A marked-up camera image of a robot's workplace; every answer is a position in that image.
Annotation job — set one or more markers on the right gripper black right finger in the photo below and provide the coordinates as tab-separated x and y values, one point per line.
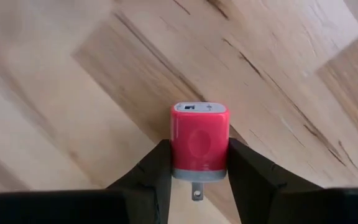
266	193

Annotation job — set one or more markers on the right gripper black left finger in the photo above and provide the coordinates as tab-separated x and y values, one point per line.
148	186

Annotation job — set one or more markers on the pink USB charger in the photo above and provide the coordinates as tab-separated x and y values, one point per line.
199	143

